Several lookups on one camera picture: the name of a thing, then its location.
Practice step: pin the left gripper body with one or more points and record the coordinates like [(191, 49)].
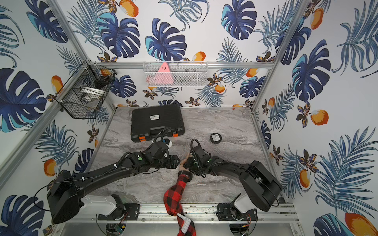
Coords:
[(173, 161)]

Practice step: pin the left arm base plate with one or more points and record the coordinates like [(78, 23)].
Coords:
[(127, 212)]

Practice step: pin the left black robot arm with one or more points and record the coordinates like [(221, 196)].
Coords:
[(66, 193)]

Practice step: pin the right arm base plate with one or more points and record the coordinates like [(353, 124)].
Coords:
[(228, 212)]

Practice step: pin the black plastic tool case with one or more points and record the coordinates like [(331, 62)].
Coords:
[(151, 122)]

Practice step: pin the small round black tin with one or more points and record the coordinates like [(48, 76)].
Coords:
[(215, 138)]

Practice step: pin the black wire basket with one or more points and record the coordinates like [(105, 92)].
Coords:
[(86, 90)]

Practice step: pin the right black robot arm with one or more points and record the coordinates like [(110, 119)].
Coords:
[(262, 189)]

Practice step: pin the red plaid sleeve arm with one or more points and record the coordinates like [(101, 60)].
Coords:
[(171, 199)]

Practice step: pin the pink triangle item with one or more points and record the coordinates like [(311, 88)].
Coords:
[(164, 75)]

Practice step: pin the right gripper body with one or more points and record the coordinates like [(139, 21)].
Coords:
[(192, 165)]

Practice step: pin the clear mesh wall shelf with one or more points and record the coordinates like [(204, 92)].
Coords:
[(185, 73)]

